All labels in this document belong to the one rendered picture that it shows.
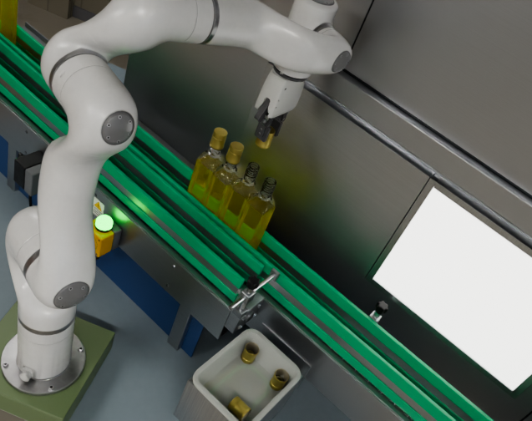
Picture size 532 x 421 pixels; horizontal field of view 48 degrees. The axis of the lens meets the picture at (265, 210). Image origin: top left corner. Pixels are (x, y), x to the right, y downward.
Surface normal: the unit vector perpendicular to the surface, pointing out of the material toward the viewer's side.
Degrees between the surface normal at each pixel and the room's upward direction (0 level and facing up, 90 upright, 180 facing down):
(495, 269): 90
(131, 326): 0
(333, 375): 90
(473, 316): 90
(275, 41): 84
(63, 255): 59
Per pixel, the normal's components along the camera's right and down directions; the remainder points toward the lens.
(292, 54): -0.01, 0.62
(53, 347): 0.43, 0.68
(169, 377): 0.30, -0.70
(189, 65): -0.61, 0.38
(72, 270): 0.64, 0.23
